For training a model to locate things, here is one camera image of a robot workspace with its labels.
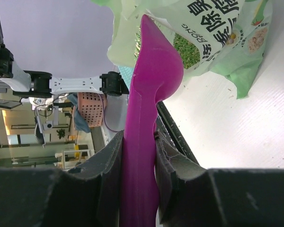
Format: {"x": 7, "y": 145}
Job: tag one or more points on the magenta plastic litter scoop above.
{"x": 158, "y": 73}

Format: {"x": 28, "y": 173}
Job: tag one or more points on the pink perforated storage basket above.
{"x": 91, "y": 107}

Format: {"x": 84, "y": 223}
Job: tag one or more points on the green cat litter bag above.
{"x": 227, "y": 37}

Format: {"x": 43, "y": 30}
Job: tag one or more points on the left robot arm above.
{"x": 27, "y": 83}

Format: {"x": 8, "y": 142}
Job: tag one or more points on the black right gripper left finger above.
{"x": 84, "y": 196}

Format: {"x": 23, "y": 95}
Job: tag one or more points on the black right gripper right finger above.
{"x": 192, "y": 196}

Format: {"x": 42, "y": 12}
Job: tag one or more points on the teal plastic litter box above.
{"x": 127, "y": 74}

